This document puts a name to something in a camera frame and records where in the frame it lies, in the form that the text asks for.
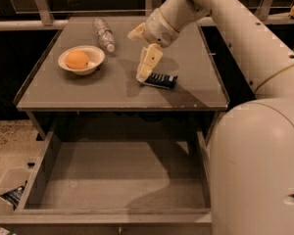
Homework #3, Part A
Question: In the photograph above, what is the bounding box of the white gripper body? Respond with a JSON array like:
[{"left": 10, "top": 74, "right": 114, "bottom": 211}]
[{"left": 143, "top": 9, "right": 179, "bottom": 48}]

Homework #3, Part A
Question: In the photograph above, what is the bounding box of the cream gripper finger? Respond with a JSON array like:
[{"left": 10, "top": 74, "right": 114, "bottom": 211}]
[
  {"left": 136, "top": 43, "right": 163, "bottom": 82},
  {"left": 127, "top": 23, "right": 145, "bottom": 41}
]

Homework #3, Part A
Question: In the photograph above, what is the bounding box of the blue rxbar blueberry bar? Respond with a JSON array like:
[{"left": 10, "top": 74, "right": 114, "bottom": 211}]
[{"left": 143, "top": 72, "right": 177, "bottom": 89}]

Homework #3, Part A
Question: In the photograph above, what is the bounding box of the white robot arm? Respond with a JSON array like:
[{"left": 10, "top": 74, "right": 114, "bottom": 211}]
[{"left": 128, "top": 0, "right": 294, "bottom": 235}]

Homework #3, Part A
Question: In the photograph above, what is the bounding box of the open grey top drawer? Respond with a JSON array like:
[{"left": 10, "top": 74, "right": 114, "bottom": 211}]
[{"left": 0, "top": 132, "right": 212, "bottom": 235}]

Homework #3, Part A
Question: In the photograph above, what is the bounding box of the clear plastic water bottle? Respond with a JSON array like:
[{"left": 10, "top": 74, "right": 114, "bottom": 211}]
[{"left": 93, "top": 18, "right": 116, "bottom": 53}]

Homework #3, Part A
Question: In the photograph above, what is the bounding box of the white bowl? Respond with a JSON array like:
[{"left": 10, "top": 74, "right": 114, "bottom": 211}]
[{"left": 58, "top": 45, "right": 105, "bottom": 75}]

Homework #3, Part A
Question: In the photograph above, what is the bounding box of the orange fruit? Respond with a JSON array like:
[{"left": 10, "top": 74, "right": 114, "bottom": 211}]
[{"left": 66, "top": 50, "right": 89, "bottom": 70}]

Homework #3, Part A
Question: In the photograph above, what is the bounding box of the metal railing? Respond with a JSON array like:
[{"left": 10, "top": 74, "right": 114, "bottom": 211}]
[{"left": 0, "top": 0, "right": 294, "bottom": 30}]

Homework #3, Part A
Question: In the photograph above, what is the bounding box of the clear plastic bin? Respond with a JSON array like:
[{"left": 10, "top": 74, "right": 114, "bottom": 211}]
[{"left": 0, "top": 168, "right": 30, "bottom": 215}]

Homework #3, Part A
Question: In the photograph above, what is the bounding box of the blue snack packet on floor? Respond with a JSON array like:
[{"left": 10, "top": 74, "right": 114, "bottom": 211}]
[{"left": 0, "top": 181, "right": 27, "bottom": 210}]

